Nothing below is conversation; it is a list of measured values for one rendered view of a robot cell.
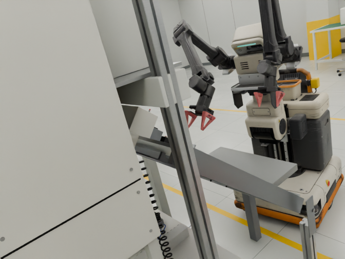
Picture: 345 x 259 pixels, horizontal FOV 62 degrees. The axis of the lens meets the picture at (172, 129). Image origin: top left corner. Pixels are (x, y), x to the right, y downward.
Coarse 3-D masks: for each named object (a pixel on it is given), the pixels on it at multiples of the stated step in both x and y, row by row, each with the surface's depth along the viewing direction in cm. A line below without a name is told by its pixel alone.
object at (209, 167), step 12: (204, 156) 78; (204, 168) 79; (216, 168) 82; (228, 168) 85; (216, 180) 83; (228, 180) 86; (240, 180) 89; (252, 180) 93; (264, 180) 97; (252, 192) 94; (264, 192) 98; (276, 192) 103; (288, 192) 108; (276, 204) 103; (288, 204) 108; (300, 204) 114
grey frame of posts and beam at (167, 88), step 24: (144, 0) 58; (144, 24) 60; (144, 48) 63; (168, 48) 62; (168, 72) 64; (120, 96) 79; (144, 96) 69; (168, 96) 64; (168, 120) 68; (192, 144) 70; (192, 168) 71; (192, 192) 72; (192, 216) 76; (312, 240) 115
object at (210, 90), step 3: (207, 84) 126; (207, 87) 126; (210, 87) 126; (213, 87) 126; (207, 90) 126; (210, 90) 126; (213, 90) 127; (201, 93) 127; (204, 93) 126; (207, 93) 125; (210, 93) 126; (213, 93) 127; (207, 96) 126; (210, 96) 126
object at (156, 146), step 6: (138, 138) 87; (144, 138) 85; (138, 144) 125; (144, 144) 107; (150, 144) 93; (156, 144) 83; (162, 144) 77; (168, 144) 76; (150, 150) 137; (156, 150) 117; (162, 150) 101; (168, 150) 88; (144, 156) 131; (150, 156) 109; (162, 156) 113; (162, 162) 116
